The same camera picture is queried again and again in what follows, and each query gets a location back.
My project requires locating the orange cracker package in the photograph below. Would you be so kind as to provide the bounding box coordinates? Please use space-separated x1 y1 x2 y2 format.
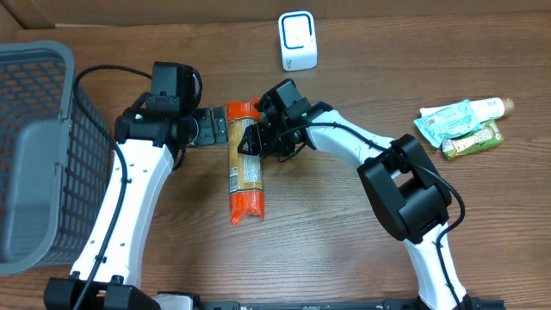
227 98 264 226

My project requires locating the teal tissue pack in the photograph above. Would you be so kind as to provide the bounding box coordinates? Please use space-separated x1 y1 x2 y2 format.
414 100 481 148

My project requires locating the green yellow drink pouch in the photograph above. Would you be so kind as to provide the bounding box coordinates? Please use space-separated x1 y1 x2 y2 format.
442 120 504 159

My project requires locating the white cream tube gold cap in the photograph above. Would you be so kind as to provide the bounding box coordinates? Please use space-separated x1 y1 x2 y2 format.
419 97 514 122

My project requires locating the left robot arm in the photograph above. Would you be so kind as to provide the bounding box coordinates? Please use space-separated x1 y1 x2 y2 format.
44 61 202 310

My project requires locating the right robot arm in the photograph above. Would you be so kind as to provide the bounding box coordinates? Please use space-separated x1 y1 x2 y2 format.
236 78 468 309

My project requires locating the white barcode scanner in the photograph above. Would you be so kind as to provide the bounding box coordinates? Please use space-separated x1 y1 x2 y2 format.
278 10 318 71

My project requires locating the grey plastic shopping basket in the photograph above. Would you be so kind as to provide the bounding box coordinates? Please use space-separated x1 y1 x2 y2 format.
1 40 110 275

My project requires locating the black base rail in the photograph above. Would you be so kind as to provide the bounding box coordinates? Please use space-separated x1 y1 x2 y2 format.
150 292 507 310

